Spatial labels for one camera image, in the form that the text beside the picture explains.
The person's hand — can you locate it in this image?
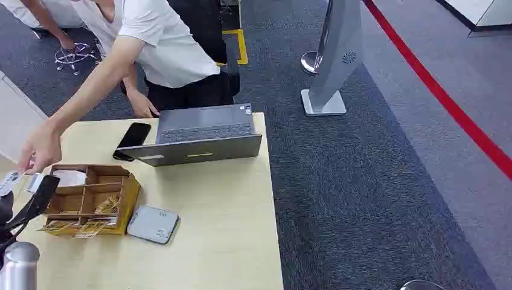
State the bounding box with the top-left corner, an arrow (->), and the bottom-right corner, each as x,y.
127,89 -> 160,119
18,121 -> 63,175

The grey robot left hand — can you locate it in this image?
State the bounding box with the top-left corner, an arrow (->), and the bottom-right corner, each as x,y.
0,175 -> 61,246

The white printed card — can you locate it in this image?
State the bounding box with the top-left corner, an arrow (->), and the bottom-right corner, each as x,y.
0,170 -> 24,198

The small silver card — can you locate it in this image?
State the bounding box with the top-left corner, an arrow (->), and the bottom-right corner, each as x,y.
25,172 -> 45,194

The gold card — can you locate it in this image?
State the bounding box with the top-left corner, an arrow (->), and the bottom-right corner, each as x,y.
72,219 -> 108,240
37,219 -> 81,233
93,193 -> 121,216

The black smartphone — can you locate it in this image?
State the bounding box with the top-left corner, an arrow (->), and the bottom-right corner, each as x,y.
112,122 -> 152,163

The white partition panel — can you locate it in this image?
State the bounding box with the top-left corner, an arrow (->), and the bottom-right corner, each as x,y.
0,71 -> 49,165

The white card stack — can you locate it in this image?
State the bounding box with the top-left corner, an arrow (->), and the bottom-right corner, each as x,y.
52,169 -> 88,188

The wooden card box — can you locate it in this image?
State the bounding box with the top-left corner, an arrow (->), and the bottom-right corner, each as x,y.
37,163 -> 142,238

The person in white shirt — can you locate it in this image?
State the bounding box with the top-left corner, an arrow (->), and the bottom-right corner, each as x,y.
18,0 -> 241,175

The grey laptop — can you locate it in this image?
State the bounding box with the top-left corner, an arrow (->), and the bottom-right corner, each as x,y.
116,103 -> 263,168

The chrome star chair base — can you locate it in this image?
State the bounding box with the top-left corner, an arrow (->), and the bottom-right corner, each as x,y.
54,39 -> 101,76

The grey card reader pad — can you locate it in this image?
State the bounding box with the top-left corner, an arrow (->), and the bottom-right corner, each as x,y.
126,205 -> 181,246

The person in white clothing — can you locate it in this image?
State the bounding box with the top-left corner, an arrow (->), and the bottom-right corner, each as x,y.
0,0 -> 86,51

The grey kiosk with white base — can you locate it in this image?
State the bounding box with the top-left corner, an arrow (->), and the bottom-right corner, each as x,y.
301,0 -> 365,117

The white and grey cabinet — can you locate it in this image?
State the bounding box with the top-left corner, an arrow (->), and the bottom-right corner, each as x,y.
435,0 -> 512,39

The chrome stanchion post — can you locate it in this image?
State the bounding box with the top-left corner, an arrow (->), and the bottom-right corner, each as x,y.
300,0 -> 333,76

